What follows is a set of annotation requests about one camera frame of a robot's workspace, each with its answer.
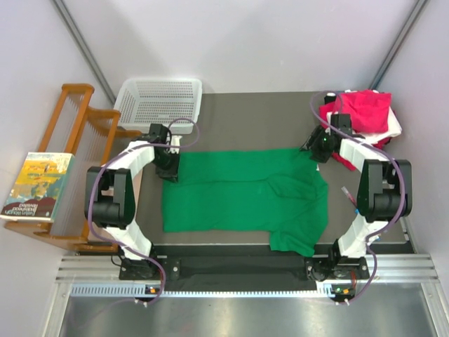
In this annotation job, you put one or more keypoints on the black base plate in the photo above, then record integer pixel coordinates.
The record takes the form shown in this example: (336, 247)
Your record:
(252, 268)

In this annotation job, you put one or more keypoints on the red bottom shirt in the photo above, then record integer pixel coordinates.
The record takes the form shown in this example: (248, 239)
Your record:
(325, 112)

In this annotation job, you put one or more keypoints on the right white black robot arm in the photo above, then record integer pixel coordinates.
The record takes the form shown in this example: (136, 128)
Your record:
(385, 194)

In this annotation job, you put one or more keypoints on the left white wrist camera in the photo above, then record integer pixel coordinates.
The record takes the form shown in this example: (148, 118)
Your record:
(175, 143)

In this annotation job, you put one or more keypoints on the white plastic basket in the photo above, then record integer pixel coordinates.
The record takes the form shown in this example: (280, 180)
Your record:
(172, 102)

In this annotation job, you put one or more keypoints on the grey slotted cable duct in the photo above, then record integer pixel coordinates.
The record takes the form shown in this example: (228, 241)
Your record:
(147, 291)

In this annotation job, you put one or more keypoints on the paperback book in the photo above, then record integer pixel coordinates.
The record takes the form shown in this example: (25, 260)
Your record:
(38, 190)

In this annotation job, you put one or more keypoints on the white folded shirt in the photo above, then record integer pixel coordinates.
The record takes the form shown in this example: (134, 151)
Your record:
(391, 128)

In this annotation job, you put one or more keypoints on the red marker pen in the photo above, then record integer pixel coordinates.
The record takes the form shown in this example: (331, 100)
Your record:
(349, 196)

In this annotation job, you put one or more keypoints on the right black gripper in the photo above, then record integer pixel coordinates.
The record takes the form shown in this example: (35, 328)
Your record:
(312, 144)

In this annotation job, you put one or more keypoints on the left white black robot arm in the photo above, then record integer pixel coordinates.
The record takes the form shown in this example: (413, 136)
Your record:
(137, 249)

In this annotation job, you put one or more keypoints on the green t shirt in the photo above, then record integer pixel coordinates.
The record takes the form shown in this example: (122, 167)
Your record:
(277, 191)

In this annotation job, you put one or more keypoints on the pink red folded shirt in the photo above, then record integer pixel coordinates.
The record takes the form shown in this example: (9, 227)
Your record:
(368, 110)

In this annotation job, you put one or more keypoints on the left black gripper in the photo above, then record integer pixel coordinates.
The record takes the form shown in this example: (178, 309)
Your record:
(168, 172)

